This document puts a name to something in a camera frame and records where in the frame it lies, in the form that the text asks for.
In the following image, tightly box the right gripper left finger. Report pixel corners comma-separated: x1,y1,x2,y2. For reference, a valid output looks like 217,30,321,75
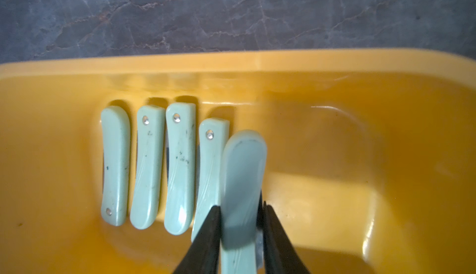
173,206,221,274

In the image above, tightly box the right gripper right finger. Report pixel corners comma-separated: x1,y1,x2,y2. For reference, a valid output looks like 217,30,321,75
263,202,310,274

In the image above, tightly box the mint knife bottom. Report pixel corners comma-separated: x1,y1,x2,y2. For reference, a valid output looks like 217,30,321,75
130,105,165,230

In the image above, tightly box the mint knife short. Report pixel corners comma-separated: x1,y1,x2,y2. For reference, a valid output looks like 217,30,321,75
191,118,229,241

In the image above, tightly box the yellow storage box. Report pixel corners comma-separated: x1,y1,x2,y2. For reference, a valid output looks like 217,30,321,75
1,49,476,274

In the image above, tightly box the mint knife long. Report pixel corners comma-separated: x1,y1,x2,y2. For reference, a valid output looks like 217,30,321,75
100,105,131,226

